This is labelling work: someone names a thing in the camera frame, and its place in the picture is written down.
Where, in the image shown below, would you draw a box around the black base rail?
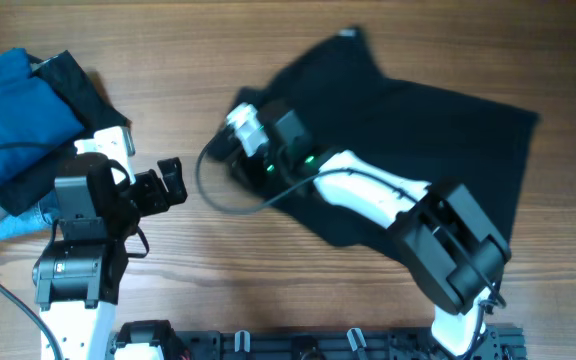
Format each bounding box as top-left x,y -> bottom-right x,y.
105,319 -> 527,360

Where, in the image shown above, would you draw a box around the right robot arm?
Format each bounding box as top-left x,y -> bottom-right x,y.
224,102 -> 511,359

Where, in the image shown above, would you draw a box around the black t-shirt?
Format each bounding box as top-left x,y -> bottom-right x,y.
234,27 -> 539,240

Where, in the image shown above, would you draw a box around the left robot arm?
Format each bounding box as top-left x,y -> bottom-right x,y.
32,152 -> 191,360

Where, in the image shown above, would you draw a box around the folded blue garment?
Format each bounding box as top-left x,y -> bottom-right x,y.
0,47 -> 86,186

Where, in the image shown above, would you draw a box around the folded black garment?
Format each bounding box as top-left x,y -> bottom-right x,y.
0,51 -> 128,215

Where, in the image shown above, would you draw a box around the folded light blue jeans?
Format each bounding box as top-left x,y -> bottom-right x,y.
0,191 -> 60,242

